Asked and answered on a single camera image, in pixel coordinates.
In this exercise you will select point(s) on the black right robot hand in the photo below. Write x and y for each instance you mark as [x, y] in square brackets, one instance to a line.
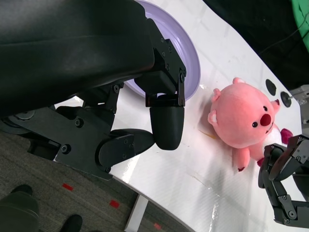
[282, 166]

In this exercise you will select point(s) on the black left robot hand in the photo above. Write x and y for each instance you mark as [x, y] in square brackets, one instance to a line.
[72, 60]

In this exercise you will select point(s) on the pink plush doll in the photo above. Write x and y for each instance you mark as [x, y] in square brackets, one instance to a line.
[236, 108]

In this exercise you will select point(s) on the lavender round plate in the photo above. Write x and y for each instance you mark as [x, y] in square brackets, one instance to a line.
[178, 48]

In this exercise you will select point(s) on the black table grommet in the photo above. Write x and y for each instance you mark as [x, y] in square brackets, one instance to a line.
[285, 98]
[271, 86]

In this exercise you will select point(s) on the grey metal stand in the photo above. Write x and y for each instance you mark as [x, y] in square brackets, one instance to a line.
[301, 94]

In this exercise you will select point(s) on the black shoe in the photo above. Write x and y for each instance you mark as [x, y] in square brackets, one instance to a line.
[72, 222]
[21, 191]

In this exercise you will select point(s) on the black backdrop cloth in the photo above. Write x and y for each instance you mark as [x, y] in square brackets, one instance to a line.
[253, 24]

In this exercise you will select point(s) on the white table leg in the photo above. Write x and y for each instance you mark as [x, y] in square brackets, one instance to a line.
[136, 212]

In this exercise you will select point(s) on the green cloth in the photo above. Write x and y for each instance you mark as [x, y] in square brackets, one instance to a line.
[301, 14]

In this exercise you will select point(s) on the dark trouser leg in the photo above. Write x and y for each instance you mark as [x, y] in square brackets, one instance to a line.
[17, 213]

